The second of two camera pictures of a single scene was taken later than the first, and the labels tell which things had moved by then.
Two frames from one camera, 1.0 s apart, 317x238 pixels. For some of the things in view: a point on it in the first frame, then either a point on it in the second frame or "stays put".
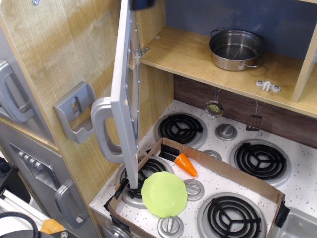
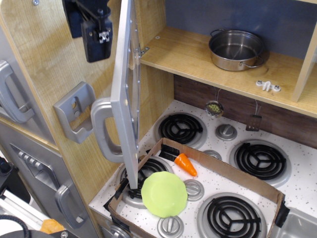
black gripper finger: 136,5 → 97,36
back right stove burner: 266,159 stays put
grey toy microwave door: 125,100 stays put
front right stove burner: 232,215 stays put
